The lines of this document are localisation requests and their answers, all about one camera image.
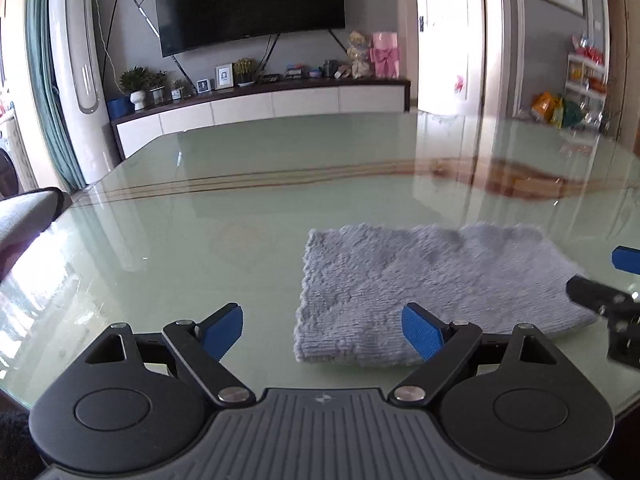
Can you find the yellow flower plant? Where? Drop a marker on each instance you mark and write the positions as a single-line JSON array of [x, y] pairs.
[[245, 70]]

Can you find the green snack bag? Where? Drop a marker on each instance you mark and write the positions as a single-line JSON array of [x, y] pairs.
[[570, 114]]

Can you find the small photo frame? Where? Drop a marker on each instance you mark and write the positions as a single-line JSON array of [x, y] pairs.
[[203, 85]]

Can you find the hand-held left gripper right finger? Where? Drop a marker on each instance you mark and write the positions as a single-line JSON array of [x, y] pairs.
[[421, 332]]

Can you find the large photo frame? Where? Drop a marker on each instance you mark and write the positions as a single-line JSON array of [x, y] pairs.
[[224, 76]]

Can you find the potted plant in white pot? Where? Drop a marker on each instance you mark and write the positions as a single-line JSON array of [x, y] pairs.
[[135, 85]]

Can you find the grey fluffy towel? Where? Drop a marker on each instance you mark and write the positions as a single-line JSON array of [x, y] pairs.
[[425, 280]]

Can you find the washing machine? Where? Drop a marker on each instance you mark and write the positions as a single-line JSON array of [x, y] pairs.
[[12, 160]]

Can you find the grey chair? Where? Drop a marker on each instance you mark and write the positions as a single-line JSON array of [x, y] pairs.
[[25, 220]]

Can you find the white tower air conditioner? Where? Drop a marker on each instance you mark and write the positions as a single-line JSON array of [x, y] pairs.
[[80, 70]]

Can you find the white shelf rack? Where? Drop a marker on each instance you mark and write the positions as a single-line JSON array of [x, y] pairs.
[[587, 80]]

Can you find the white door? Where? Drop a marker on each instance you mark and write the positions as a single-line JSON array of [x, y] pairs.
[[450, 35]]

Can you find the potted plant in grey pot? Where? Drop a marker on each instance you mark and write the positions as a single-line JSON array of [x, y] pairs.
[[158, 87]]

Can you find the teal curtain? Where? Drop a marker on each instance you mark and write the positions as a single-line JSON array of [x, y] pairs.
[[47, 85]]

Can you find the black flat television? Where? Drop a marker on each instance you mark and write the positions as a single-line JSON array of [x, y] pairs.
[[250, 5]]

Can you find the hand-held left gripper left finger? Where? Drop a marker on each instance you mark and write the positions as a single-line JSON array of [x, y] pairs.
[[226, 331]]

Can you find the black dish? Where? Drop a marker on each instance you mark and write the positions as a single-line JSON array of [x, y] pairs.
[[270, 79]]

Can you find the blonde doll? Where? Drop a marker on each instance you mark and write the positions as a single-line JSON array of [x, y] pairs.
[[359, 55]]

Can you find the red door sticker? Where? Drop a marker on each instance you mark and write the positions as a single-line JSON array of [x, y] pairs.
[[459, 85]]

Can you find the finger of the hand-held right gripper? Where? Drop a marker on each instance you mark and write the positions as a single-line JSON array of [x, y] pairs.
[[627, 260], [592, 292]]

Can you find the stack of books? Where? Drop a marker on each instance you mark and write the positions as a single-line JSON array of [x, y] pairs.
[[295, 72]]

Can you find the blue container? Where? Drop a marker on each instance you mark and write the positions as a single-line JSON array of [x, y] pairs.
[[120, 107]]

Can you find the orange snack bag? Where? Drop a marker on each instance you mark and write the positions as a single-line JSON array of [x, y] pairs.
[[544, 106]]

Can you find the white television cabinet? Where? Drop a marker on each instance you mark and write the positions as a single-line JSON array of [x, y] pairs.
[[260, 105]]

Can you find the pink gift box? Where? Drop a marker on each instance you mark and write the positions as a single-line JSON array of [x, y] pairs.
[[386, 55]]

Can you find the small potted plant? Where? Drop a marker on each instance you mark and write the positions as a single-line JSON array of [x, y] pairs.
[[177, 90]]

